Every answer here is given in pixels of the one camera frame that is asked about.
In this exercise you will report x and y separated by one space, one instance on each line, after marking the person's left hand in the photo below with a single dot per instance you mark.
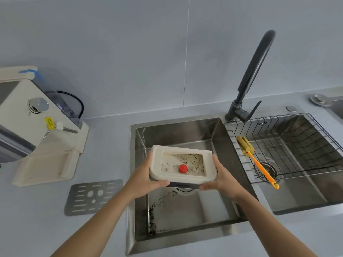
142 182

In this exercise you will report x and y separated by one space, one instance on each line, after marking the person's right hand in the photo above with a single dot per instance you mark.
227 184

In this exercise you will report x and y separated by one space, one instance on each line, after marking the cream plastic drip tray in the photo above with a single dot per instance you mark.
156 163

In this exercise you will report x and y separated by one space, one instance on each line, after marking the perforated steel tray grate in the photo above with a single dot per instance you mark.
95 196

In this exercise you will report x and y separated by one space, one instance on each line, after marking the cream steel coffee machine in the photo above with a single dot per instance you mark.
21 104

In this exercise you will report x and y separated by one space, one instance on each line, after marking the person's left forearm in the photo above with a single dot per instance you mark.
99 227

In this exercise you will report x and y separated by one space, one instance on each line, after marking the person's right forearm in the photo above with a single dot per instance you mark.
270 227

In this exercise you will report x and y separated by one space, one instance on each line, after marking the round metal drain strainer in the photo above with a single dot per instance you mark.
268 168
186 190

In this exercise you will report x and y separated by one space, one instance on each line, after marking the stainless steel double sink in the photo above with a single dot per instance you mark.
187 211

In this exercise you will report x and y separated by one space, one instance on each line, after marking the small round metal cap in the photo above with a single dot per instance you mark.
291 108

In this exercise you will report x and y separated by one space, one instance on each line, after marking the yellow tag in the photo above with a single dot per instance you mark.
49 123

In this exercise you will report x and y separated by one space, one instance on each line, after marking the dark grey faucet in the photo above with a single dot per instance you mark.
254 69

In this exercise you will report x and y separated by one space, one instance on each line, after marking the large round metal knob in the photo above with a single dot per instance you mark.
320 99

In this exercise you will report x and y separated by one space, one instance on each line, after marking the stainless steel single sink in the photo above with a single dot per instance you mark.
338 109

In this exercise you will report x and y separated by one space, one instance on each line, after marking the blue tape strip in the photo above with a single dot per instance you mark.
26 71

